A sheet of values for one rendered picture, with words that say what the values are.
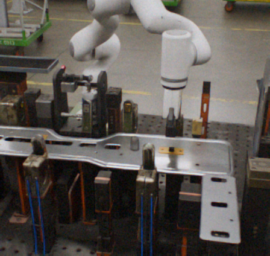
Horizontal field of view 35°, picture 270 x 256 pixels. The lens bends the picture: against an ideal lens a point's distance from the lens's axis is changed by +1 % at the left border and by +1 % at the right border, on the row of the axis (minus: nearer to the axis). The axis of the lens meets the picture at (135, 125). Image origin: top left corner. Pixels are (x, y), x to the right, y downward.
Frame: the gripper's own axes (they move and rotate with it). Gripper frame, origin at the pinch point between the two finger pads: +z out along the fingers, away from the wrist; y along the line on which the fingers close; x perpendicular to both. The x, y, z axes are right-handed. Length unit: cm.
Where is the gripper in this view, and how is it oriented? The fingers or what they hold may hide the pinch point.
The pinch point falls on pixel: (171, 127)
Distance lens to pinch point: 140.9
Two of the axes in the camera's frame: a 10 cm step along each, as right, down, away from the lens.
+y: -1.6, 4.6, -8.7
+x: 9.9, 0.8, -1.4
